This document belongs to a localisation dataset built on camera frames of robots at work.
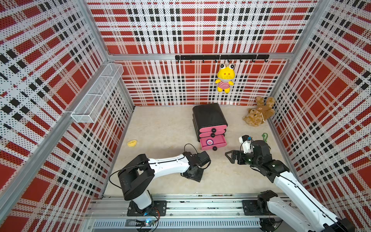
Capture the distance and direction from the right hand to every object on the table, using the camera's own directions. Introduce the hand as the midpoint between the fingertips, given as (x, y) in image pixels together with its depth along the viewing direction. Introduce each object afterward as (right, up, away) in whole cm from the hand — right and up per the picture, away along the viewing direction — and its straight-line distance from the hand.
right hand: (233, 153), depth 79 cm
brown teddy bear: (+22, +21, +23) cm, 38 cm away
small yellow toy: (-65, +3, +19) cm, 68 cm away
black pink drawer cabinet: (-12, +16, +8) cm, 22 cm away
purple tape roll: (-11, +4, +19) cm, 22 cm away
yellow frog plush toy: (-2, +48, +12) cm, 49 cm away
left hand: (-20, -14, +4) cm, 25 cm away
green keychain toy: (+29, +7, +23) cm, 38 cm away
